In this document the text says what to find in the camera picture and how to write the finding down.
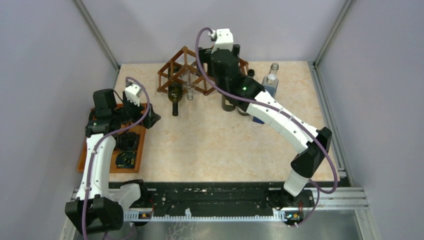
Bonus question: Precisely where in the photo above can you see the brown wooden wine rack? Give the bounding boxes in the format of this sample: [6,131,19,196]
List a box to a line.
[157,46,249,96]

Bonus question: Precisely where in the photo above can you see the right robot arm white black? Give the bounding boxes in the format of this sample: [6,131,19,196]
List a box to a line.
[195,47,332,206]

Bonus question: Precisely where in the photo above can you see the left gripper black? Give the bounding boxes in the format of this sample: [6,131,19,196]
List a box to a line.
[113,93,161,129]

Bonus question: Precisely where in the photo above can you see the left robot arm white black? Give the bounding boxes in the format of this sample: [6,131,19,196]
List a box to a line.
[64,86,161,239]

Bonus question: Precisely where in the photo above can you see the white toothed cable strip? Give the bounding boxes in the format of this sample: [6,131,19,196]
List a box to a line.
[123,208,288,223]

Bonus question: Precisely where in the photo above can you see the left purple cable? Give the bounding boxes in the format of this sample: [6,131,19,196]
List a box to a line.
[81,76,152,240]

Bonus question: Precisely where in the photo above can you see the small clear glass bottle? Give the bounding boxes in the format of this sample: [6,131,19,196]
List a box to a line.
[182,69,194,101]

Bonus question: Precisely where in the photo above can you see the dark green wine bottle left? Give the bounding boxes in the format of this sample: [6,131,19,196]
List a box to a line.
[167,80,183,117]

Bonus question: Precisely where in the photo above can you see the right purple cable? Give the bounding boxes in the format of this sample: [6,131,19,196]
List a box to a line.
[194,27,339,228]

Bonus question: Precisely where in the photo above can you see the white label wine bottle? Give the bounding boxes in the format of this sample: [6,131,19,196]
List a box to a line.
[221,95,236,112]

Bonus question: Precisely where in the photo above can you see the black patterned coaster in tray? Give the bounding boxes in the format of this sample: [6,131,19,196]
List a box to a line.
[115,151,137,169]

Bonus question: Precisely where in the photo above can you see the blue square glass bottle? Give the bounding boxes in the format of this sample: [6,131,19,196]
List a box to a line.
[262,73,279,98]

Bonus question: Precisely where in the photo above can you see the purple cable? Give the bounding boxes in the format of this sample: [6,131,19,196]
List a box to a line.
[194,27,339,228]
[81,76,152,240]

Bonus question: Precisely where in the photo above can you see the brown label wine bottle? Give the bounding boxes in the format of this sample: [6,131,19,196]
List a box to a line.
[236,68,256,117]

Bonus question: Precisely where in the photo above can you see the orange wooden tray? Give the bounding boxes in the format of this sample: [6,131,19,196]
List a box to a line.
[76,103,147,174]

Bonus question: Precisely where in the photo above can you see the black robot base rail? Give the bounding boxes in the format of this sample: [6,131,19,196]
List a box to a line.
[130,182,315,217]

